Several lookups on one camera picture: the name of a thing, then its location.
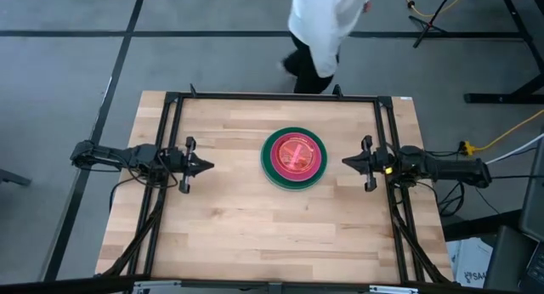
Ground large pink plastic plate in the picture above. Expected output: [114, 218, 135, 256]
[269, 132, 322, 183]

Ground large pale mint plate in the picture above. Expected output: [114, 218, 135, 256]
[258, 140, 281, 189]

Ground yellow extension cable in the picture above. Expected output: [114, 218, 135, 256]
[461, 109, 544, 156]
[396, 0, 473, 19]

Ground black loose floor cables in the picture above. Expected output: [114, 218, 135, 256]
[433, 174, 502, 219]

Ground white printed cardboard box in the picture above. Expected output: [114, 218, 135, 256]
[445, 237, 495, 289]

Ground black front crossbeam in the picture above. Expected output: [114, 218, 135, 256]
[0, 274, 468, 294]

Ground white cable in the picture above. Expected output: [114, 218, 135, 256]
[484, 132, 544, 166]

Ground black desk leg frame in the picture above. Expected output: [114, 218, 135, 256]
[427, 0, 544, 105]

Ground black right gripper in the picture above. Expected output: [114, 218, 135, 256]
[341, 134, 397, 193]

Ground black floor foot bar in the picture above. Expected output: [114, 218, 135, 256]
[441, 208, 524, 242]

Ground grey chair base leg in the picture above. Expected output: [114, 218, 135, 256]
[0, 167, 33, 187]

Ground person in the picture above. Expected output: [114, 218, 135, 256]
[279, 0, 373, 95]

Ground small orange translucent plate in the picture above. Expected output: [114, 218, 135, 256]
[276, 137, 315, 172]

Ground black tripod stand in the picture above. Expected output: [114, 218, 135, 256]
[408, 0, 455, 49]

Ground black metal table frame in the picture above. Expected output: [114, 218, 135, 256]
[101, 82, 454, 286]

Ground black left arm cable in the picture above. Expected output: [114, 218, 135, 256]
[108, 157, 184, 213]

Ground large dark green plate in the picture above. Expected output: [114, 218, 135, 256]
[259, 126, 329, 192]

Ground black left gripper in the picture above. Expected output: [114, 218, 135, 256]
[167, 135, 215, 195]

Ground dark grey chair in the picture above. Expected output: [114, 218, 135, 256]
[483, 127, 544, 294]

